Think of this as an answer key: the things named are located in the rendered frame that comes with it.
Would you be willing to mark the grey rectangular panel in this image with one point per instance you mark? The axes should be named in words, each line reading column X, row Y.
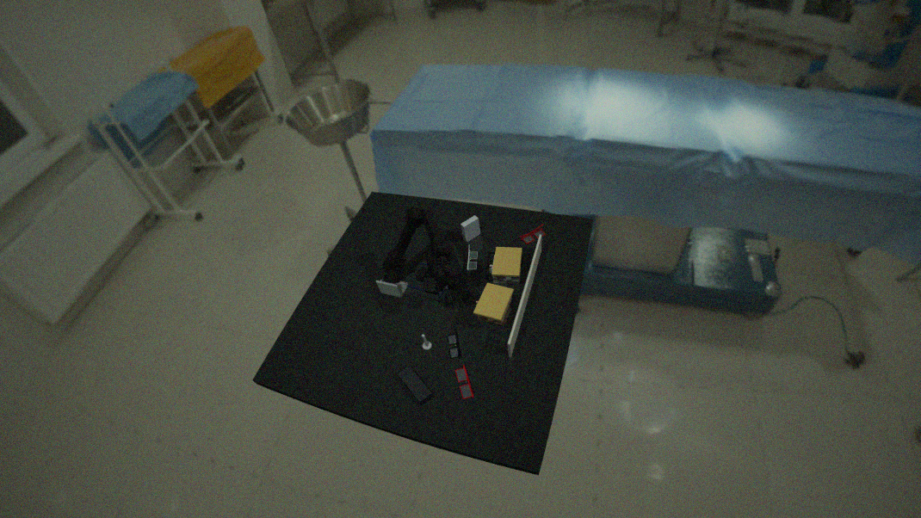
column 524, row 298

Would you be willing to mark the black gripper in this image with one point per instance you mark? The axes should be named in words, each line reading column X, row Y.
column 452, row 285

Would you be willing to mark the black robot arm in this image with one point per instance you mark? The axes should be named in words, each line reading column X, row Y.
column 439, row 246

